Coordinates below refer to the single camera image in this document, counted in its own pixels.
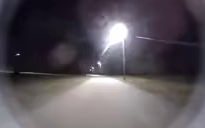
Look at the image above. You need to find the street lamp on pole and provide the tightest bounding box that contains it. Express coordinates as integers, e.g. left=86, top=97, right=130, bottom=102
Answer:
left=107, top=22, right=129, bottom=81
left=96, top=60, right=103, bottom=75

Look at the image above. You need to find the pale paved path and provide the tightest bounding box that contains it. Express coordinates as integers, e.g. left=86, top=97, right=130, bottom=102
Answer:
left=23, top=75, right=178, bottom=128

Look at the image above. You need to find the dim grass verge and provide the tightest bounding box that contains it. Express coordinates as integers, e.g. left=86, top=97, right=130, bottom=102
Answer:
left=114, top=75, right=198, bottom=105
left=3, top=74, right=91, bottom=108

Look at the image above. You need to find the distant pale road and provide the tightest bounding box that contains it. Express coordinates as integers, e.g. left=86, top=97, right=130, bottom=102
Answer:
left=0, top=69, right=55, bottom=76

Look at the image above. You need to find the overhead wire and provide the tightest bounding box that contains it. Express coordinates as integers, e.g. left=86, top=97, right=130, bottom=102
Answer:
left=135, top=34, right=200, bottom=46

